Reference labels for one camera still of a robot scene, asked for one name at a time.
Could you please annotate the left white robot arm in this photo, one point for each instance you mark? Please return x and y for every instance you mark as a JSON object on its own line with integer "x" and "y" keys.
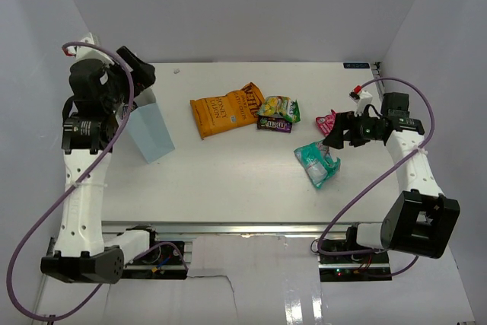
{"x": 100, "y": 88}

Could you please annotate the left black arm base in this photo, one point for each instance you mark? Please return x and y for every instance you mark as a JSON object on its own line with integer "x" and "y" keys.
{"x": 163, "y": 263}

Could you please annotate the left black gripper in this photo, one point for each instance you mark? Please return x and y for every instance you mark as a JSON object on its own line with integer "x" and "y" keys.
{"x": 143, "y": 73}

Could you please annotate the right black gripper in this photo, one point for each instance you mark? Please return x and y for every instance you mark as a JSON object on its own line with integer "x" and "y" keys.
{"x": 344, "y": 122}

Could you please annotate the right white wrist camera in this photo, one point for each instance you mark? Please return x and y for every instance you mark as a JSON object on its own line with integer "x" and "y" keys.
{"x": 361, "y": 98}

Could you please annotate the teal snack bag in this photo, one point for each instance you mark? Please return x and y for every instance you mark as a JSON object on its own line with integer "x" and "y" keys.
{"x": 318, "y": 163}

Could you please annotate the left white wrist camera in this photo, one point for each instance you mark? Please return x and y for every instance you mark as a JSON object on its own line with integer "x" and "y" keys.
{"x": 82, "y": 49}

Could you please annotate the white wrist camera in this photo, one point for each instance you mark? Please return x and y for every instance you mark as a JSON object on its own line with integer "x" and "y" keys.
{"x": 361, "y": 98}
{"x": 82, "y": 49}

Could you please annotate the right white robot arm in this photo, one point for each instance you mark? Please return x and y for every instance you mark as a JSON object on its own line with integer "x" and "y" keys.
{"x": 422, "y": 219}

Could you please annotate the blue table label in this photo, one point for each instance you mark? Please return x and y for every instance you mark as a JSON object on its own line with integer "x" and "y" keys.
{"x": 356, "y": 65}

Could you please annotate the green yellow candy bag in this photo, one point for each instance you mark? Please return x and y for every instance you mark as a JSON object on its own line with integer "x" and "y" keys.
{"x": 280, "y": 107}

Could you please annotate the light blue paper bag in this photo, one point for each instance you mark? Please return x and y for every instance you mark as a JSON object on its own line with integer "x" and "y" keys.
{"x": 147, "y": 127}

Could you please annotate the orange Kettle chips bag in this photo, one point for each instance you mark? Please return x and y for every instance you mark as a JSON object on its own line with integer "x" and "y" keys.
{"x": 214, "y": 115}

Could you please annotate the brown purple M&M's packet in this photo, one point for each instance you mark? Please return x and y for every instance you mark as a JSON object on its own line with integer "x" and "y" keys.
{"x": 274, "y": 124}

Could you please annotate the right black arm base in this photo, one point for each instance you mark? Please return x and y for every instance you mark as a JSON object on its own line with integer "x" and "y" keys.
{"x": 358, "y": 268}

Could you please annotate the aluminium front rail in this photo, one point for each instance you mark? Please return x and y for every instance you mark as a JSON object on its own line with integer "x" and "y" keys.
{"x": 194, "y": 229}

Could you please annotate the pink candy packet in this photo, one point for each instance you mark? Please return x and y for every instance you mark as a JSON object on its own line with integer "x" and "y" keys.
{"x": 326, "y": 123}

